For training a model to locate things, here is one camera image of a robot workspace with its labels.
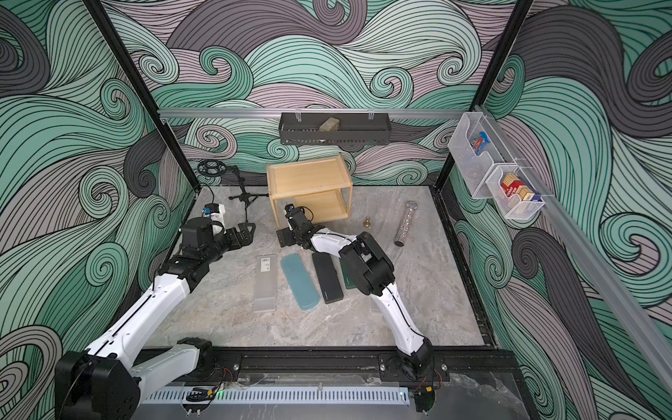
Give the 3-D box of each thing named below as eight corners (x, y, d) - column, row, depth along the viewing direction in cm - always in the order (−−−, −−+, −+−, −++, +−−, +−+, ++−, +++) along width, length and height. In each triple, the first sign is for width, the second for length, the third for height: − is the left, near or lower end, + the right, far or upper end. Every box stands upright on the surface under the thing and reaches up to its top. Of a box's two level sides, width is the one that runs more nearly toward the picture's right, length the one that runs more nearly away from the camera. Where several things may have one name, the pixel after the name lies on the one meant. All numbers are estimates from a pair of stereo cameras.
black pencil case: (325, 305, 87) (325, 302, 85) (311, 257, 99) (311, 253, 97) (345, 299, 89) (345, 296, 87) (329, 252, 101) (329, 249, 99)
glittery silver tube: (391, 245, 103) (393, 239, 99) (406, 205, 116) (408, 199, 113) (402, 249, 101) (405, 243, 98) (416, 209, 115) (418, 202, 112)
